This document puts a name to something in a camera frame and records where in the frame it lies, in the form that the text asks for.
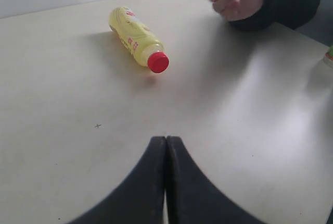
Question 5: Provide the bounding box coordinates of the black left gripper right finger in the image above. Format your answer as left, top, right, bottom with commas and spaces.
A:
165, 136, 262, 224

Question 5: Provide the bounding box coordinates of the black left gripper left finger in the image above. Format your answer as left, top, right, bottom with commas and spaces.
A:
71, 136, 165, 224

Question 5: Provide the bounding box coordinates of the yellow bottle red cap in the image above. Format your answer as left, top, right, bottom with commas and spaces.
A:
109, 7, 170, 73

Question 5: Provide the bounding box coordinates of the black sleeved forearm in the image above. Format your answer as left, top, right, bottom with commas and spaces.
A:
230, 0, 321, 31

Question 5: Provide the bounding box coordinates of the green white bottle at edge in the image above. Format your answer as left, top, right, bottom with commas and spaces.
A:
323, 45, 333, 67

